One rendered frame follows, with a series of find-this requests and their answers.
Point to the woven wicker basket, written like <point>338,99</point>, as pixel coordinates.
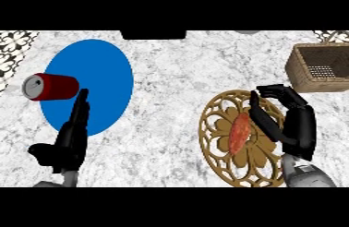
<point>319,67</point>

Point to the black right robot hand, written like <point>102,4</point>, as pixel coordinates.
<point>298,126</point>

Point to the gold ornate round placemat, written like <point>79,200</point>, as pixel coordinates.
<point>223,144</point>

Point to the black appliance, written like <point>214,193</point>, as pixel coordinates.
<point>153,34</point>

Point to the red soda can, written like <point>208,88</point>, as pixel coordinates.
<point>50,86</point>

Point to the orange sweet potato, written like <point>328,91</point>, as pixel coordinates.
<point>239,133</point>

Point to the grey round object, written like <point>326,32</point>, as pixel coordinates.
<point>248,32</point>

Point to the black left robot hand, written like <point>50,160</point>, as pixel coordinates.
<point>69,144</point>

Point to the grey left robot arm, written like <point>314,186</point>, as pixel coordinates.
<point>62,180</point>

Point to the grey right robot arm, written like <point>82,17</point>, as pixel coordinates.
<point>306,174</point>

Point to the blue oval plate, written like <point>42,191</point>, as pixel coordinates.
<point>94,86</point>

